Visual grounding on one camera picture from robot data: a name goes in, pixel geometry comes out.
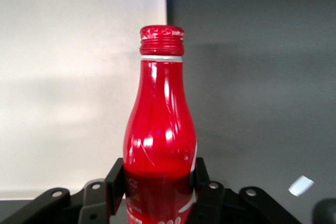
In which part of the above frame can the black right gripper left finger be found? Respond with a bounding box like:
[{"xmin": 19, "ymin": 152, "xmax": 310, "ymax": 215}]
[{"xmin": 78, "ymin": 156, "xmax": 125, "ymax": 224}]

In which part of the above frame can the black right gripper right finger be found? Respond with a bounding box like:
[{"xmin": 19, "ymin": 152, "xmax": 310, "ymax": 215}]
[{"xmin": 185, "ymin": 156, "xmax": 226, "ymax": 224}]

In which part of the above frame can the red coke bottle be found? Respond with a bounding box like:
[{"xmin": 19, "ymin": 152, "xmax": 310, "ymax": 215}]
[{"xmin": 122, "ymin": 24, "xmax": 198, "ymax": 224}]

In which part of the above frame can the beige rectangular tray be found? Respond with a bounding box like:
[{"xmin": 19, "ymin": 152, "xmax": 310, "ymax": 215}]
[{"xmin": 0, "ymin": 0, "xmax": 168, "ymax": 201}]

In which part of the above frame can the small white paper scrap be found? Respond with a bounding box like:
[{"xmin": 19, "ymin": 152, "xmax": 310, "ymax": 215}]
[{"xmin": 287, "ymin": 175, "xmax": 315, "ymax": 197}]

